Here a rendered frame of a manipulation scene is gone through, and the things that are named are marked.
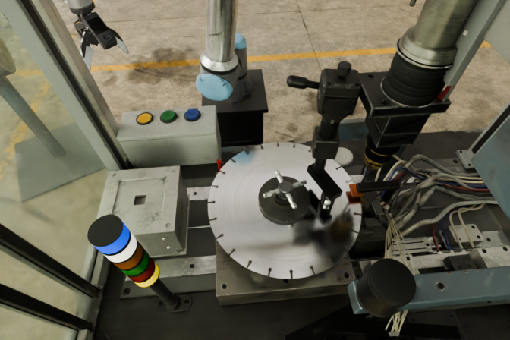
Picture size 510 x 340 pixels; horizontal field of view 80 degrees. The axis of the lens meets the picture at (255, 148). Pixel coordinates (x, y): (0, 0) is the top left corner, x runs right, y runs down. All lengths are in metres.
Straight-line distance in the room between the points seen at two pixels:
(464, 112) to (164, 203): 2.25
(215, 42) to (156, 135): 0.31
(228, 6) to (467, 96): 2.22
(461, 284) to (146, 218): 0.61
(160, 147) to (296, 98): 1.54
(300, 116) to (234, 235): 1.63
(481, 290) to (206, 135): 0.68
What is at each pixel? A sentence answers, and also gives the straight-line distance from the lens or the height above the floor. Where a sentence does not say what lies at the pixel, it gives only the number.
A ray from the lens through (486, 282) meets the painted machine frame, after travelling 0.61.
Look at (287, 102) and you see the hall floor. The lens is 2.29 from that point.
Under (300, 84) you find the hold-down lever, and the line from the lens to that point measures 0.52.
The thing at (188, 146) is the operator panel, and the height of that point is 0.84.
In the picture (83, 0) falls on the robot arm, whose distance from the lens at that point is 1.09.
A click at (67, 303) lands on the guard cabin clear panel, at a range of 0.80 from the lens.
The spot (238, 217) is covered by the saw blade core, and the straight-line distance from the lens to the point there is 0.66.
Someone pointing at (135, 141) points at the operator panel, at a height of 0.88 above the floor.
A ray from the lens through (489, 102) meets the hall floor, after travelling 2.82.
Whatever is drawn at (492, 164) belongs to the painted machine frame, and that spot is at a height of 1.25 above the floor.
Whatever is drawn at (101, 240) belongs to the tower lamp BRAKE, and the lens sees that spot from 0.46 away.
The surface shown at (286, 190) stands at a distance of 0.63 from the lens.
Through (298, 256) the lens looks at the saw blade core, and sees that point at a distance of 0.63.
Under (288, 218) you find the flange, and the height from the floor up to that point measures 0.96.
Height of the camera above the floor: 1.54
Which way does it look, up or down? 51 degrees down
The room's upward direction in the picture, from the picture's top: 1 degrees counter-clockwise
